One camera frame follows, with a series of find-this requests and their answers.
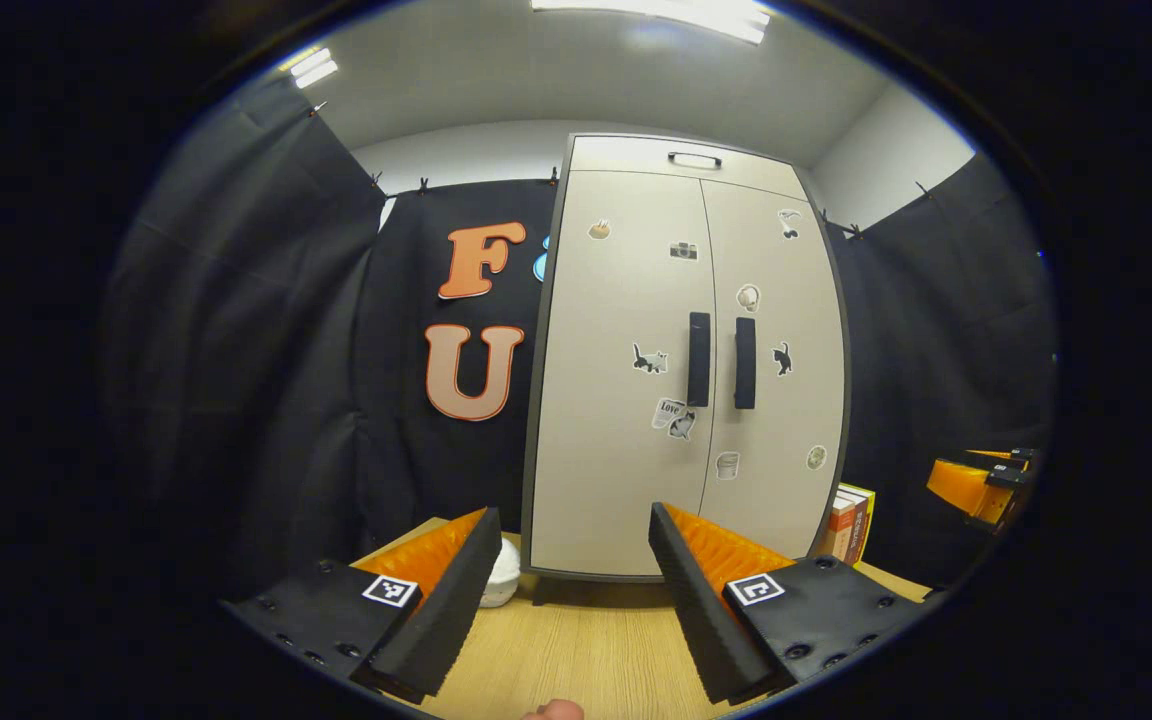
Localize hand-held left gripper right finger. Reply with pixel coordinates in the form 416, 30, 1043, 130
649, 500, 927, 706

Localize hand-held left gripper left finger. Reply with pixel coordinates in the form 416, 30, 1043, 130
221, 507, 504, 704

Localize white shoe cabinet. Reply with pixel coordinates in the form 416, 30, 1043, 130
521, 133, 852, 583

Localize white cabinet door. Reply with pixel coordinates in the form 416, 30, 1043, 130
701, 180, 849, 561
526, 170, 717, 579

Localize white round object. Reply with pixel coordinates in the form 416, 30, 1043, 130
481, 537, 522, 608

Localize red book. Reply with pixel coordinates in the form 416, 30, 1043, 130
816, 490, 859, 563

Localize black backdrop cloth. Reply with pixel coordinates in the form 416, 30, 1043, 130
101, 75, 1057, 601

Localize small ceiling light panel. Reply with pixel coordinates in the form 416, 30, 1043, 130
281, 47, 339, 89

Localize large ceiling light panel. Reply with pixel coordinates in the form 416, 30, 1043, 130
533, 0, 772, 46

